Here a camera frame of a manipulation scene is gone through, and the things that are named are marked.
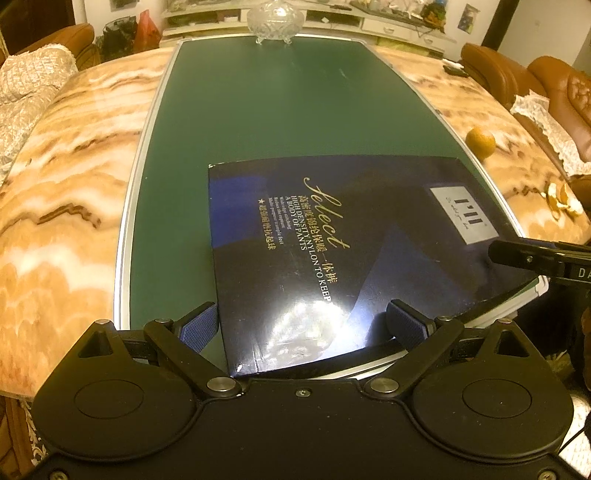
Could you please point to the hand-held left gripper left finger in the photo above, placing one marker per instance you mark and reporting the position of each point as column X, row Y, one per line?
column 198, row 325

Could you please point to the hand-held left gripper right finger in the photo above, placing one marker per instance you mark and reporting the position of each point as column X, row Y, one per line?
column 408, row 323

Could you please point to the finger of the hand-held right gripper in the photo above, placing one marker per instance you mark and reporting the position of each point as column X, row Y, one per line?
column 517, row 251

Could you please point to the black printed box lid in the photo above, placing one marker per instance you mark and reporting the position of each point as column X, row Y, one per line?
column 323, row 240

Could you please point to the marble desktop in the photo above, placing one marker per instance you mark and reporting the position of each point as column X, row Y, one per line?
column 69, row 184

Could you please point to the orange peel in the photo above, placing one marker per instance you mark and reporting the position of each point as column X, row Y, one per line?
column 563, row 198

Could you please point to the orange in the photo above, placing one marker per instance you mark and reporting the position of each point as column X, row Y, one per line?
column 480, row 144

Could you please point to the white lace chair cloth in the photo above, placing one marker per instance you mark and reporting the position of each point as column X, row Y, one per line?
column 554, row 129

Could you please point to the brown leather armchair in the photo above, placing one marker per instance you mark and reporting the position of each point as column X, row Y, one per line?
column 568, row 83

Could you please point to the black remote control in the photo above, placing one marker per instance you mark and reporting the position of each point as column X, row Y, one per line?
column 455, row 68

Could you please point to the green table mat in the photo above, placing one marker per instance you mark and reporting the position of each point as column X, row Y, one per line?
column 277, row 115

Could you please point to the white television cabinet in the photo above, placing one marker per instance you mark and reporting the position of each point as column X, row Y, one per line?
column 392, row 27

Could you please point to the white lace sofa cover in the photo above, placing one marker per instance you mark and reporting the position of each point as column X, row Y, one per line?
column 32, row 87

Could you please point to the black bag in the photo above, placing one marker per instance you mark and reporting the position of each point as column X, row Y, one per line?
column 117, row 39

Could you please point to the red plastic bag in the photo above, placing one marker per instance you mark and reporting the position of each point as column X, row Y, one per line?
column 148, row 30

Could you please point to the brown leather sofa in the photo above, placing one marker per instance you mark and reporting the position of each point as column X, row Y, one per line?
column 69, row 39

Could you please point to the lidded glass candy dish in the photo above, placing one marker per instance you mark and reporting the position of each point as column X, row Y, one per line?
column 274, row 21

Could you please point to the colourful wall picture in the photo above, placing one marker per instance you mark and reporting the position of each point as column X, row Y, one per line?
column 471, row 18

